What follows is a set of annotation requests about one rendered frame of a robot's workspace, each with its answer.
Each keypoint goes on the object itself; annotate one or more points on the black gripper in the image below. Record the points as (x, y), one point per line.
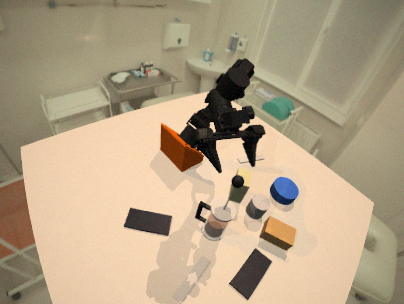
(204, 139)

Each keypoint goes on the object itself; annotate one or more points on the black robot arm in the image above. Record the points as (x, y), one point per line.
(230, 86)

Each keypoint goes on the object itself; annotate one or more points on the blue short cylinder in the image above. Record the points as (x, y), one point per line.
(284, 190)

